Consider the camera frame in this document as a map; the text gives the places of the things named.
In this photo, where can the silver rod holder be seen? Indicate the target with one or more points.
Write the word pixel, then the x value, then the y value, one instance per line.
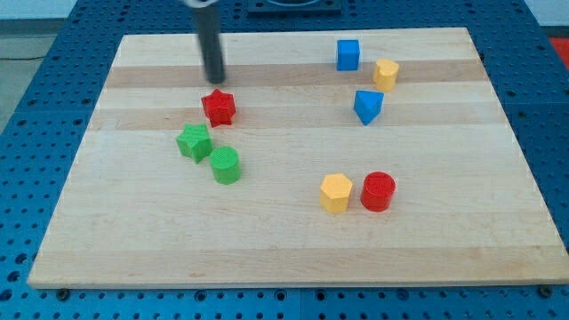
pixel 199 3

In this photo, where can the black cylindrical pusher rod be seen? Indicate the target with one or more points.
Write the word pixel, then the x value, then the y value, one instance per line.
pixel 208 31

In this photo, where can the red star block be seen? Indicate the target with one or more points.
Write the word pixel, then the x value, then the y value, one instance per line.
pixel 219 107

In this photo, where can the green star block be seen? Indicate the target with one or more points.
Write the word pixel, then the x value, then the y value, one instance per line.
pixel 195 142

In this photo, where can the yellow hexagon block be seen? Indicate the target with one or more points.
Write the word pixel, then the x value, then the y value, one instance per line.
pixel 335 191

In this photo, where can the blue cube block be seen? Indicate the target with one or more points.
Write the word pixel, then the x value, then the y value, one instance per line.
pixel 347 55

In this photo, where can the green cylinder block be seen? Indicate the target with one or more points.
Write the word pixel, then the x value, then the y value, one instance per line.
pixel 225 164

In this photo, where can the blue triangle block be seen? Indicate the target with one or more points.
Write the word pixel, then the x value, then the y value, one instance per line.
pixel 367 105

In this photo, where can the yellow heart block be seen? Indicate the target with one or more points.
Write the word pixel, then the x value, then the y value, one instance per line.
pixel 385 74

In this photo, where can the wooden board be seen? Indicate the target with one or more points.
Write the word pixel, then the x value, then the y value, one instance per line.
pixel 134 213

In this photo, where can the red cylinder block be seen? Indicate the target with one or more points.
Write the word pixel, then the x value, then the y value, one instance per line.
pixel 377 192

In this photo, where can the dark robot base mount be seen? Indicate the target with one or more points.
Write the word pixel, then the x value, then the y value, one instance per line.
pixel 293 6

